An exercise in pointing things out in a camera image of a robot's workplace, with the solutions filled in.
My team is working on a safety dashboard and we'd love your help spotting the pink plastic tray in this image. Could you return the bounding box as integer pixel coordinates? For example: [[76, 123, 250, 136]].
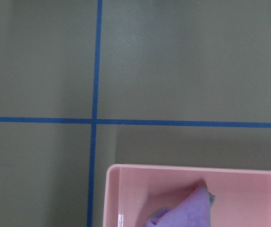
[[103, 164, 271, 227]]

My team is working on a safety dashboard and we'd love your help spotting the purple cloth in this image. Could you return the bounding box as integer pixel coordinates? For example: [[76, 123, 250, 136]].
[[145, 185, 215, 227]]

